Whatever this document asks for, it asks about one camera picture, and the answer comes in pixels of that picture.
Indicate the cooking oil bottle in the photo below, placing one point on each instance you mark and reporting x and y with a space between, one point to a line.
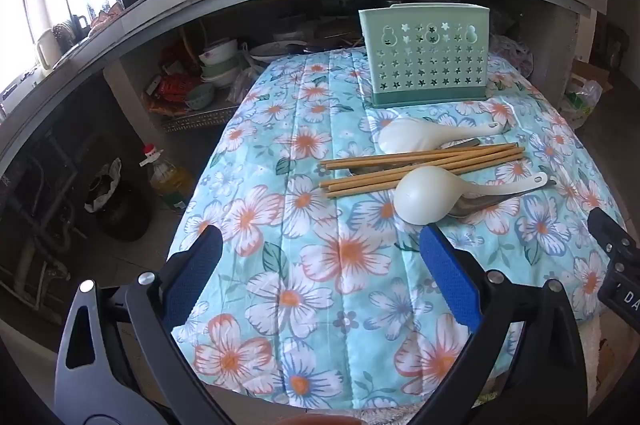
170 180

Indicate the clear plastic bag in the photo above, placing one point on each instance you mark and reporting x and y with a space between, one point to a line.
582 100

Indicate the black bin with bag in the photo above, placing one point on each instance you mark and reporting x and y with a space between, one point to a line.
117 210

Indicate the pink plastic bag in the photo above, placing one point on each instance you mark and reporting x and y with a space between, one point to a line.
510 52

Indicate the white plastic rice spoon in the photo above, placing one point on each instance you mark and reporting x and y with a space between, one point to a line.
405 137
420 197

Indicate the white patterned bowl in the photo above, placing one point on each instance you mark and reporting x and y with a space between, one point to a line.
272 51

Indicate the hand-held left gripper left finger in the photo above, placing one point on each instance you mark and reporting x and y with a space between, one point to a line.
192 275

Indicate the floral quilt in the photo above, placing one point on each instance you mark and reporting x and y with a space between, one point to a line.
320 255

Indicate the red packet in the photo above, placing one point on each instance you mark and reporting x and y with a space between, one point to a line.
172 87

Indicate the cardboard box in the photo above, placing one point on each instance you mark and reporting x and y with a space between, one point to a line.
595 72

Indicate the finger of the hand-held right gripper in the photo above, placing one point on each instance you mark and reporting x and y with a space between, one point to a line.
607 230

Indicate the stack of white bowls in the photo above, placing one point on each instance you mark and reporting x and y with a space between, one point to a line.
220 60

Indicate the metal spoon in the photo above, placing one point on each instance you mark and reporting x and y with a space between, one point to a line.
467 143
480 205

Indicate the green plastic utensil holder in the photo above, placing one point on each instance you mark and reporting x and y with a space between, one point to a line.
425 65

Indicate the bundle of wooden chopsticks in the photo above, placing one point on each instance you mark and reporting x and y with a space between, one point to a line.
370 177

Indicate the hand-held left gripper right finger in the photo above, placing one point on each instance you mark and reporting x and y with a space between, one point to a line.
450 275

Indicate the green bowl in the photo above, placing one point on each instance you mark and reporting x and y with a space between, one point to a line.
200 97

